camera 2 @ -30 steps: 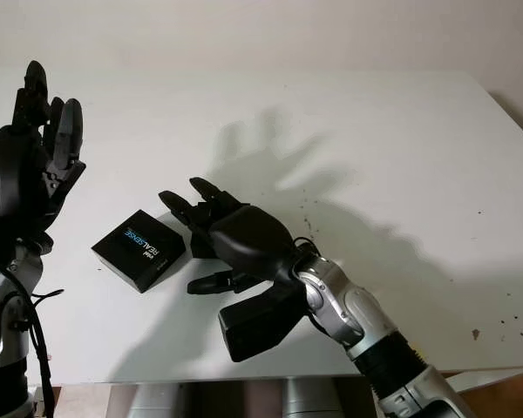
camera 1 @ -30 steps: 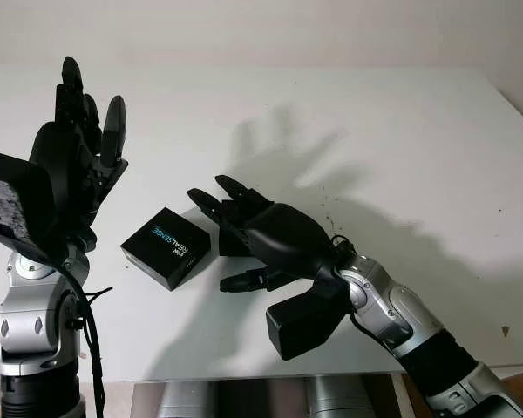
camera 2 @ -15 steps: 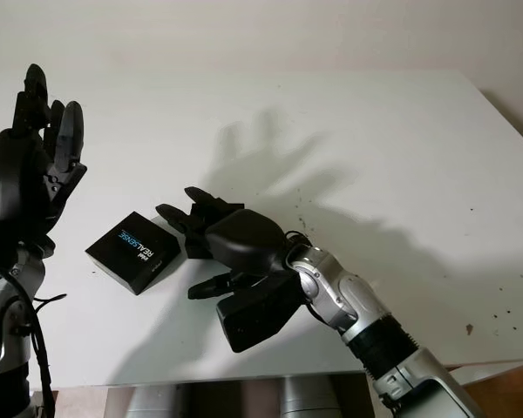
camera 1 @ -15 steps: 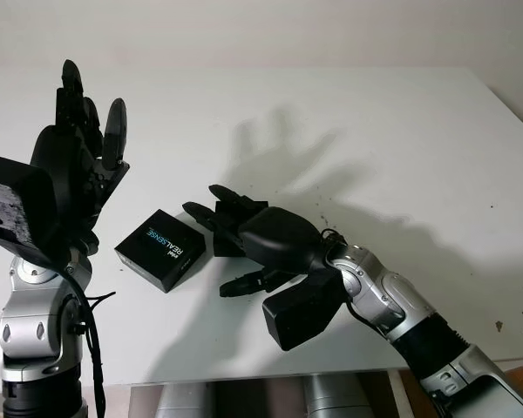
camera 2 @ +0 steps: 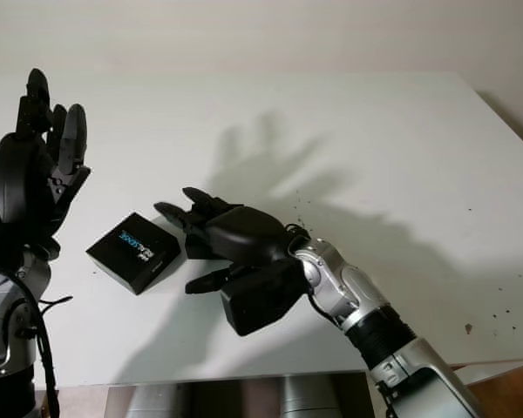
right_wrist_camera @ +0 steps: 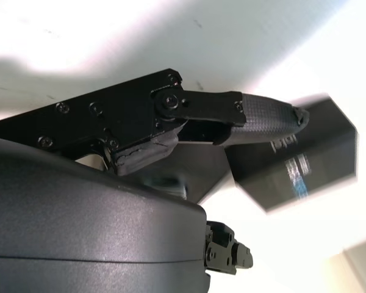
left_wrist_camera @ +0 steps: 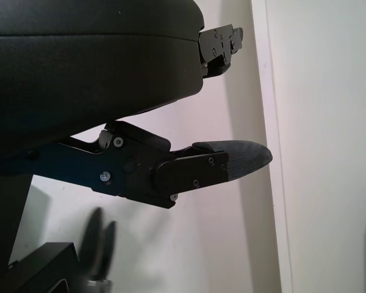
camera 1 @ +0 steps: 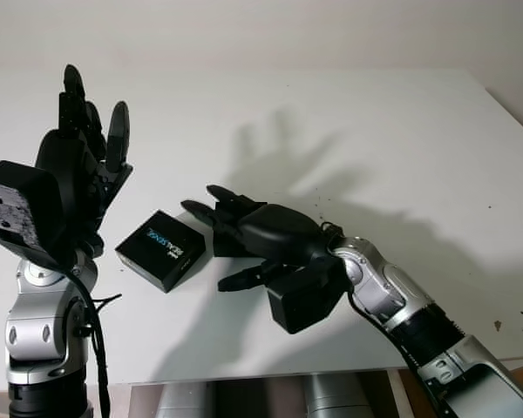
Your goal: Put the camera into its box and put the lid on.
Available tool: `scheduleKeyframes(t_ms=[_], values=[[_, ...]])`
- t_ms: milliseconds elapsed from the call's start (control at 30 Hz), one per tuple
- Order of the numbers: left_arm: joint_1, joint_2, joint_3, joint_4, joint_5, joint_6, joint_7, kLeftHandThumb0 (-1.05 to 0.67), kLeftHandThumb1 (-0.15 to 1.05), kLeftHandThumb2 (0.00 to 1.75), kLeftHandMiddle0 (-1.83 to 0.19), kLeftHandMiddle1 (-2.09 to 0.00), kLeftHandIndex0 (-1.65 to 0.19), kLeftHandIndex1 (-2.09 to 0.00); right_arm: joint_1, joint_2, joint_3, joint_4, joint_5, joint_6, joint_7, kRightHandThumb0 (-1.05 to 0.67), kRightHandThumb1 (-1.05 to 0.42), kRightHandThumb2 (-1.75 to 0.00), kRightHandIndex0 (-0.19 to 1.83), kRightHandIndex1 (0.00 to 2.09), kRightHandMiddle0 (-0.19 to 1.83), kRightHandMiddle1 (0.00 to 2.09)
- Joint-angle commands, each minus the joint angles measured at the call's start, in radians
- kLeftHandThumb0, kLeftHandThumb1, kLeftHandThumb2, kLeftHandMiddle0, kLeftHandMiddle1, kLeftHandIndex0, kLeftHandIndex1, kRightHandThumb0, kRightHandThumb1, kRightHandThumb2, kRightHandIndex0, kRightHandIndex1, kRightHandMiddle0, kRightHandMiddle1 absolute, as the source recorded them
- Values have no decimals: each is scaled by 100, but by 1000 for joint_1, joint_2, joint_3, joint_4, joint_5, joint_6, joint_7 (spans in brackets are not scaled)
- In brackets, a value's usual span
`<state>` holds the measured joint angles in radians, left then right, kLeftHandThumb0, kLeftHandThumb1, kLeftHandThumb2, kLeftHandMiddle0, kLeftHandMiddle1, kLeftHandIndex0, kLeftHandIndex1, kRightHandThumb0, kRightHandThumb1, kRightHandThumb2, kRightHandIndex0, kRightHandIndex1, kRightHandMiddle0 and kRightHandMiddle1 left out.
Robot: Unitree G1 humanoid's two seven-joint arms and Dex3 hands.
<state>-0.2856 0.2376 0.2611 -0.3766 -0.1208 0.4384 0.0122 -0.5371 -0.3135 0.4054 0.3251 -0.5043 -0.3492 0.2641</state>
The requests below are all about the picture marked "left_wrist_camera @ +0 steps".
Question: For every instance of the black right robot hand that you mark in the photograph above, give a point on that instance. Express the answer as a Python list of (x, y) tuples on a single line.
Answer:
[(94, 244)]

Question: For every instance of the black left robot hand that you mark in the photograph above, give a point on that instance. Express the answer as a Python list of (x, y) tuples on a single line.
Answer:
[(79, 76)]

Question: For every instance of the black camera box base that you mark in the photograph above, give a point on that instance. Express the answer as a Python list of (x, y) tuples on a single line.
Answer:
[(45, 262)]

